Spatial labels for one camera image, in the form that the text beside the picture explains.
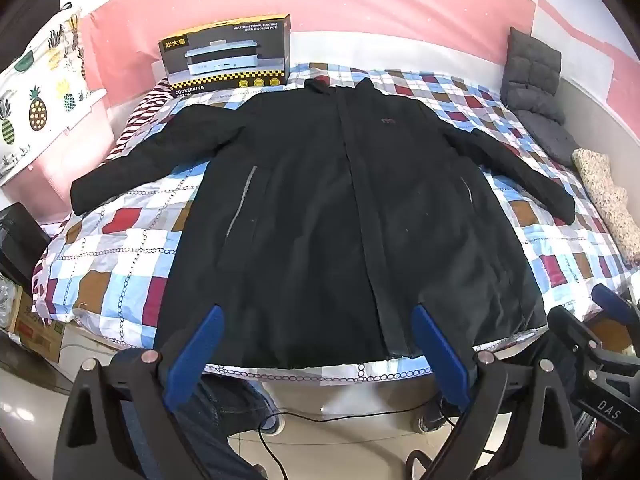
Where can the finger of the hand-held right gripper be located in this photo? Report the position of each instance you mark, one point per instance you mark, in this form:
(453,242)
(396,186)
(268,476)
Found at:
(610,302)
(570,327)

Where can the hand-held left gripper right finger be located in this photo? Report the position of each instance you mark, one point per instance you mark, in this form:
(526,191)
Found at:
(440,355)

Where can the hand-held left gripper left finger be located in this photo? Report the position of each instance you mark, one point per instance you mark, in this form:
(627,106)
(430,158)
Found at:
(197,355)

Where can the black jacket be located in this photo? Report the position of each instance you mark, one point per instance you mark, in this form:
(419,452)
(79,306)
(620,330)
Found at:
(325,210)

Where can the plain brown cardboard box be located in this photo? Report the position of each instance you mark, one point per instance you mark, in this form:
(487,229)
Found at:
(612,332)

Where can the grey shoe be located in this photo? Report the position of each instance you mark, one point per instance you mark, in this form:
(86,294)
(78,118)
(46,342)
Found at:
(272,410)
(431,417)

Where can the person's left leg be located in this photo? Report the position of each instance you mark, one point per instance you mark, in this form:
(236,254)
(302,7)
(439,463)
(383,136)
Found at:
(220,425)

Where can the beige fuzzy cloth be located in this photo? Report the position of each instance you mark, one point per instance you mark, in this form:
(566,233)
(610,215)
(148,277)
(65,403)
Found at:
(607,195)

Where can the checkered bed sheet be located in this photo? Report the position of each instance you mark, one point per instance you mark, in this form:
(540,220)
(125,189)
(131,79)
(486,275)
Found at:
(125,240)

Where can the printed cardboard box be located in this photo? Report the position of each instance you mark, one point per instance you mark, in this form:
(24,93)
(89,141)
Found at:
(37,332)

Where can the black case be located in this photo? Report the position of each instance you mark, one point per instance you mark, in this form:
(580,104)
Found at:
(20,245)

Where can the grey quilted cushion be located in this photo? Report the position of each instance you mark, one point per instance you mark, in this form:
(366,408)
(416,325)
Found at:
(532,80)

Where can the red white striped pillow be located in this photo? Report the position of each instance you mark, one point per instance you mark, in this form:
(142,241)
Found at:
(145,110)

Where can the black cooking pot box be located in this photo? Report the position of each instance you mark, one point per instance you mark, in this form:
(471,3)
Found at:
(225,55)

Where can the pineapple print cloth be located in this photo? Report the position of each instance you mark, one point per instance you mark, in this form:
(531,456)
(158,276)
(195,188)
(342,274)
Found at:
(35,95)

